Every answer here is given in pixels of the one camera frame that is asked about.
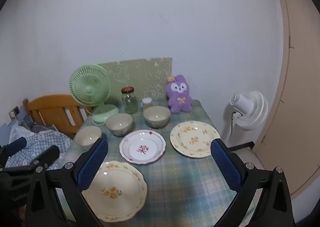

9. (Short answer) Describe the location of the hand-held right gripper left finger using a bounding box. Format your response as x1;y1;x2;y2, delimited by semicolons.
25;137;109;227

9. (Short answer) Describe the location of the glass jar with dark lid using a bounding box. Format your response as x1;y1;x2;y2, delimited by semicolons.
121;87;138;114

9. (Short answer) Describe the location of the green fan power cable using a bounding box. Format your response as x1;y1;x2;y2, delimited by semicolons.
92;116;107;126

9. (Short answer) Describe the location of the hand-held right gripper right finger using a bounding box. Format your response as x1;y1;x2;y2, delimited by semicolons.
210;138;295;227

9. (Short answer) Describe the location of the wall socket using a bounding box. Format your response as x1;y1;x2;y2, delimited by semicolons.
9;106;20;120

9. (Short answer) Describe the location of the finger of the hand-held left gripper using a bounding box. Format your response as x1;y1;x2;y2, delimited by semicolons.
25;145;60;171
0;137;27;160

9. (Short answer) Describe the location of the plaid tablecloth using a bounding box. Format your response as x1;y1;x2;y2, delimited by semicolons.
54;99;260;227

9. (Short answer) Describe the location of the blue checked blanket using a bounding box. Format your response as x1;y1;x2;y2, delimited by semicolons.
0;119;74;170

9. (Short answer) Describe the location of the yellow floral plate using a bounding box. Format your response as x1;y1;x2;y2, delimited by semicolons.
81;160;148;223
170;121;221;158

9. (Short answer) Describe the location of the green desk fan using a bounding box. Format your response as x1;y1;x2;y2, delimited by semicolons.
69;64;120;126

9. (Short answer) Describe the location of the beige door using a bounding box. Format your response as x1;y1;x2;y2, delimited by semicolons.
251;0;320;197

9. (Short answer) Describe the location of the black fan cable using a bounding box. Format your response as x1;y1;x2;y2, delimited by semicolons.
230;111;238;142

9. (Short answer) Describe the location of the green patterned wall board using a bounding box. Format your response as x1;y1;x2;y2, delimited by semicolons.
97;57;173;107

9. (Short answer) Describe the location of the grey striped cloth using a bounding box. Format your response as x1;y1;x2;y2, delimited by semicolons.
21;115;59;133

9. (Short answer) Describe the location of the purple plush bunny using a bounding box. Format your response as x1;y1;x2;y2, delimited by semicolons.
166;75;193;113

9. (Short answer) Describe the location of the cream ceramic bowl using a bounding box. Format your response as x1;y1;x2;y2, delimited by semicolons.
74;126;103;152
143;106;171;129
105;113;133;137

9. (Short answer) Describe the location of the pink floral plate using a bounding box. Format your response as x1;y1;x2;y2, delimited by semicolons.
119;129;167;165

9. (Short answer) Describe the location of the white standing fan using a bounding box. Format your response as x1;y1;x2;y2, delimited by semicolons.
221;90;268;145

